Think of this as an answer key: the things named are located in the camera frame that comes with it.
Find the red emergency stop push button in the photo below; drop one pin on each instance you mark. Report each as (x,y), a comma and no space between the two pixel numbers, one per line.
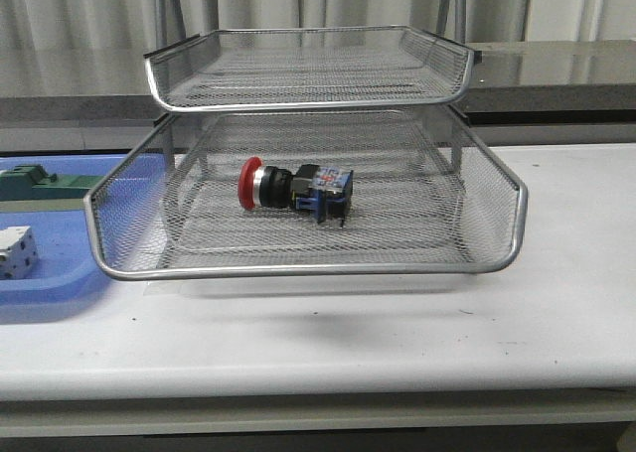
(321,192)

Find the silver mesh tray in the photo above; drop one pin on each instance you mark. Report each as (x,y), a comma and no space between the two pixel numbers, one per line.
(373,224)
(308,69)
(428,197)

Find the clear tape under rack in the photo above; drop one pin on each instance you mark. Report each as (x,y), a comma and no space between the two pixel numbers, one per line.
(163,288)

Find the blue plastic tray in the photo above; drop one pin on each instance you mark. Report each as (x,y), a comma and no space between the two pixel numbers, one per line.
(54,253)

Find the grey granite counter ledge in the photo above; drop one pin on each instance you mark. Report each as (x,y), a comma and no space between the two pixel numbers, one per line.
(522,93)

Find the green terminal block component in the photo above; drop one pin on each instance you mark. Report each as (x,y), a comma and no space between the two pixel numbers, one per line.
(30,188)

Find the white circuit breaker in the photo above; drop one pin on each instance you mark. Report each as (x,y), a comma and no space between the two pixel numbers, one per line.
(19,253)

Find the grey pleated curtain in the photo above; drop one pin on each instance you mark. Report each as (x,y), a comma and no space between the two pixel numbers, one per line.
(125,24)

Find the silver metal rack frame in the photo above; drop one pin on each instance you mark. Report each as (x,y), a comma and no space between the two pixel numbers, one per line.
(164,5)

